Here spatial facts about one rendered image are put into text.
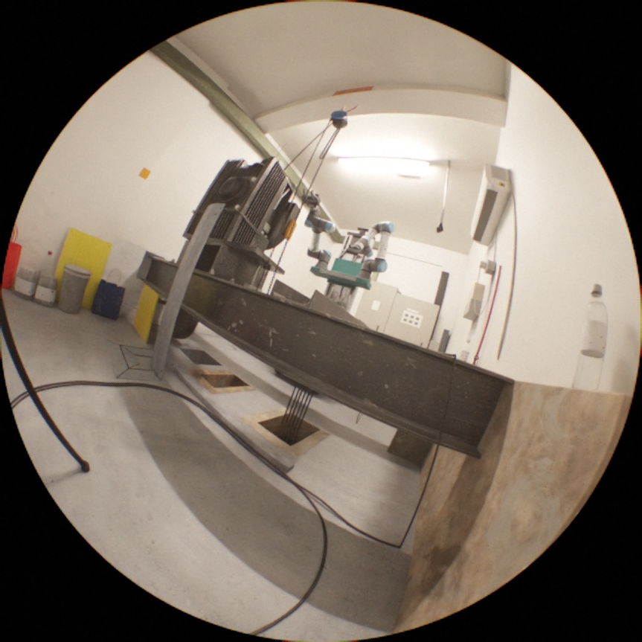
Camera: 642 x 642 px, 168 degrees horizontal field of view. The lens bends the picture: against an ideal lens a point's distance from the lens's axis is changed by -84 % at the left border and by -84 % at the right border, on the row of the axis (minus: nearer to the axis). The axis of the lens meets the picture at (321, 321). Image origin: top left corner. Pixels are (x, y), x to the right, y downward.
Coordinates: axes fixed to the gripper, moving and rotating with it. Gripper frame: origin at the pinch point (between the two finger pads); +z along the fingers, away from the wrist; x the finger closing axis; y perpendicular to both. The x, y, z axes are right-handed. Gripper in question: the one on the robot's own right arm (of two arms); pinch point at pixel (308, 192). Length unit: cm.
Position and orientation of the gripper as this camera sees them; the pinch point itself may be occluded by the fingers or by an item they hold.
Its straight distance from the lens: 162.6
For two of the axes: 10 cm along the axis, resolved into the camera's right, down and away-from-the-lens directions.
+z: -1.5, -0.6, -9.9
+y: -3.2, 9.5, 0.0
